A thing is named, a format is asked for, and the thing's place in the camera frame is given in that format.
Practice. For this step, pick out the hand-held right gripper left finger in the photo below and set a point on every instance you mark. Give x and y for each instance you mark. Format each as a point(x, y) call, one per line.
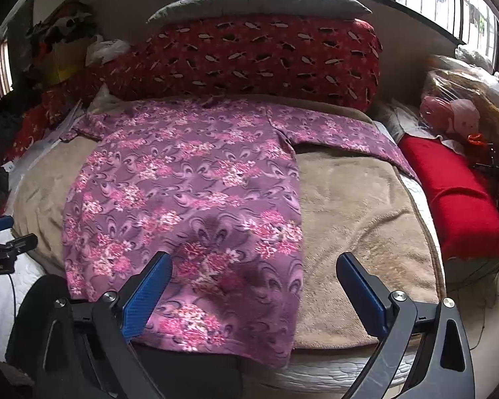
point(147, 295)

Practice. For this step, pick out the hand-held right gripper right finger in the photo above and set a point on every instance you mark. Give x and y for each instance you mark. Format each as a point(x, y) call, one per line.
point(364, 295)

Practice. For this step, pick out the purple floral shirt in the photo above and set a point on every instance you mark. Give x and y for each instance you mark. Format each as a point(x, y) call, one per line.
point(183, 199)

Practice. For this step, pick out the beige fleece blanket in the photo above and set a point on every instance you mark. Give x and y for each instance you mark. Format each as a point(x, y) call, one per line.
point(357, 216)

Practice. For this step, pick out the red floral cloth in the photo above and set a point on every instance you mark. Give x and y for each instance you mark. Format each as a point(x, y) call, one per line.
point(33, 122)

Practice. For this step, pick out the lavender folded cloth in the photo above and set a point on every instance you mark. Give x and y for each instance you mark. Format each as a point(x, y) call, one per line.
point(64, 122)

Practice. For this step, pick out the plain red cloth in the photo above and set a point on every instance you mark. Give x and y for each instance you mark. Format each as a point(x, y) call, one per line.
point(449, 191)

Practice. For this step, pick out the yellow box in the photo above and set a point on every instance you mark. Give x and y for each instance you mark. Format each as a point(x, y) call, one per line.
point(62, 64)

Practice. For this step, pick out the doll in plastic wrap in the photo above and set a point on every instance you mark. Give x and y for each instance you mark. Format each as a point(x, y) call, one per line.
point(453, 112)

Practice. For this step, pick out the white plastic bag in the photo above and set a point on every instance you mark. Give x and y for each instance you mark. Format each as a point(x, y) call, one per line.
point(106, 50)

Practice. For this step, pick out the red patterned blanket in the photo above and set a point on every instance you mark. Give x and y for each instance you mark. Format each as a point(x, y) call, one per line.
point(258, 58)

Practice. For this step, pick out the grey pillow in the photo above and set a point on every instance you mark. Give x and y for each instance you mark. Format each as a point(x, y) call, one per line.
point(258, 2)

